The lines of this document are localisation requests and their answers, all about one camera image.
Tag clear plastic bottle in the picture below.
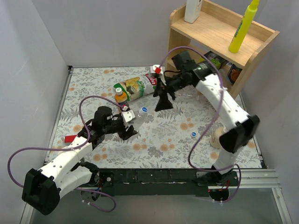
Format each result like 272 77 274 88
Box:
174 89 201 103
131 110 154 131

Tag orange milk tea bottle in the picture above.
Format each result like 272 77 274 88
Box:
114 91 129 107

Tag white green printed cap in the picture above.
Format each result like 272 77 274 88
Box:
115 87 123 93

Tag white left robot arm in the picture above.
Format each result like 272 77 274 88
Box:
21 106 137 215

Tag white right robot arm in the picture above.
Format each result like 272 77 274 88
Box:
151 51 260 186

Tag cream pump lotion bottle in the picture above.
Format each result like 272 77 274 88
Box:
209 127 226 149

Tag yellow squeeze bottle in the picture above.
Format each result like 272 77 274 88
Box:
228 0 260 53

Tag white bottle on shelf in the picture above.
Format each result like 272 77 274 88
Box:
184 0 203 24

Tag green chips bag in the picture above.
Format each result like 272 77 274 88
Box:
114 73 157 101

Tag green black box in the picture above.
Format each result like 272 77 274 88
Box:
204 51 228 70

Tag clear glass jar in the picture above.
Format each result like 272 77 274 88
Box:
219 68 228 78

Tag floral table mat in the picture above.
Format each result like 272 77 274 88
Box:
48 66 261 169

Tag dark orange snack packet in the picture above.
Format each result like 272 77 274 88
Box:
228 64 242 84

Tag red white box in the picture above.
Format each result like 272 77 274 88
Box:
64 135 77 143

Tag wooden shelf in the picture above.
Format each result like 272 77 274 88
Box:
168 0 279 98

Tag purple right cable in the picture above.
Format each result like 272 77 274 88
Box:
158 46 241 203

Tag purple cable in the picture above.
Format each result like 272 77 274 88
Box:
7 95 124 212
158 46 241 203

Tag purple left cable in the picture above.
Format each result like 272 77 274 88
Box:
7 95 124 212

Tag black front rail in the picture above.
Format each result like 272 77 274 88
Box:
99 168 238 197

